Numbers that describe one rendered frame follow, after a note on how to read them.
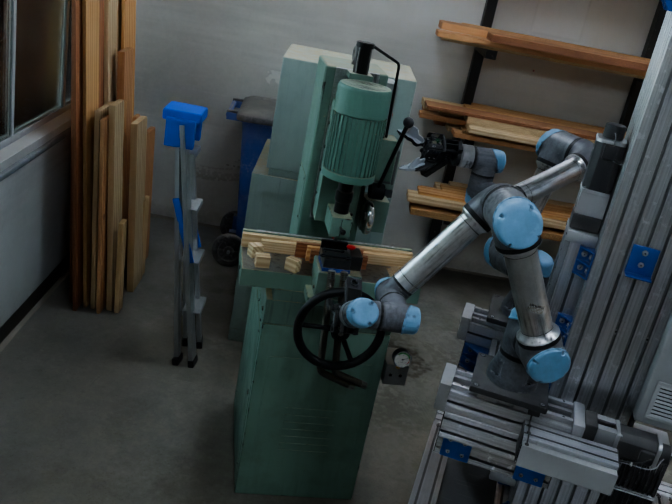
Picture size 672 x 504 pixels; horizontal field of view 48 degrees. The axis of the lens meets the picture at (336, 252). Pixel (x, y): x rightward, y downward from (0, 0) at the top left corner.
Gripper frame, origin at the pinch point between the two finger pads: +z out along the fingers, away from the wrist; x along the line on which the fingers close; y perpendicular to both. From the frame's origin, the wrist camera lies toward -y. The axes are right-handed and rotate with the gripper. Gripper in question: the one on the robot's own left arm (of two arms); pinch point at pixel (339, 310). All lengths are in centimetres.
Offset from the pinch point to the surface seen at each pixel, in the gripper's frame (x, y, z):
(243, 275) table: -28.4, -8.2, 21.9
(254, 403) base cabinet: -17, 33, 46
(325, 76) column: -11, -79, 21
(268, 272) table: -20.7, -10.2, 21.0
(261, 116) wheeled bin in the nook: -22, -112, 186
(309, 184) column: -9, -45, 41
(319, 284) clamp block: -5.1, -7.8, 11.9
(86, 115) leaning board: -103, -80, 128
